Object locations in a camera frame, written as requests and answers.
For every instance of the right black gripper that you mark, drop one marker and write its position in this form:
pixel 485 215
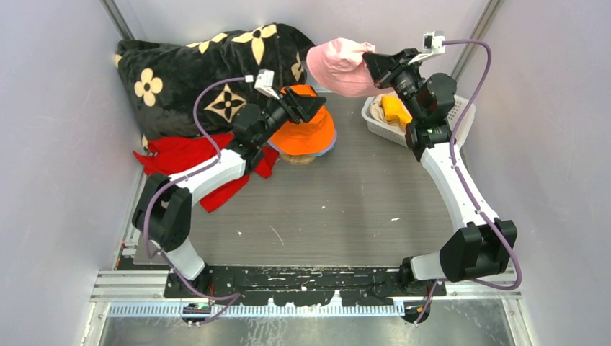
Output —
pixel 392 65

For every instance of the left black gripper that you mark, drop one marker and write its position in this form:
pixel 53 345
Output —
pixel 290 104

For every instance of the orange bucket hat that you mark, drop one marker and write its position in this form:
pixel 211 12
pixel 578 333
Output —
pixel 322 122

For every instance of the pink bucket hat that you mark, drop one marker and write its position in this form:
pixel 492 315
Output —
pixel 338 66

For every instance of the yellow bucket hat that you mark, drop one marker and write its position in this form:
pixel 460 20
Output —
pixel 394 111

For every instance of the beige bucket hat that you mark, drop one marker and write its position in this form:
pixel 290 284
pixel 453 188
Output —
pixel 377 113

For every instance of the lavender bucket hat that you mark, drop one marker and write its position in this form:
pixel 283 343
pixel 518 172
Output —
pixel 303 144

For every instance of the wooden hat stand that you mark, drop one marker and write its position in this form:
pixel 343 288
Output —
pixel 297 159

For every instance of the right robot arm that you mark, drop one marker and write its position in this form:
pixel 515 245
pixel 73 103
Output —
pixel 482 243

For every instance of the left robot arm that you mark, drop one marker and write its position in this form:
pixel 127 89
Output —
pixel 164 209

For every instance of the white plastic basket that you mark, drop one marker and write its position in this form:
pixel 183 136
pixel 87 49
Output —
pixel 461 130

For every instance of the red cloth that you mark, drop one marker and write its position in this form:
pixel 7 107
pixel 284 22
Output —
pixel 170 155

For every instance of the black floral plush pillow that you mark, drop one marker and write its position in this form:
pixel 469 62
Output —
pixel 178 90

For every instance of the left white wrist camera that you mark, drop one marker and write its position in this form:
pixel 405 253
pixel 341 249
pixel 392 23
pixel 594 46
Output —
pixel 263 83

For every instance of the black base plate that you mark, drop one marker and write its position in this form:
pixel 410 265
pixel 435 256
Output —
pixel 312 286

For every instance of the aluminium rail frame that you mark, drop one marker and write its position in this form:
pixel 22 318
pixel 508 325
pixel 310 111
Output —
pixel 142 293

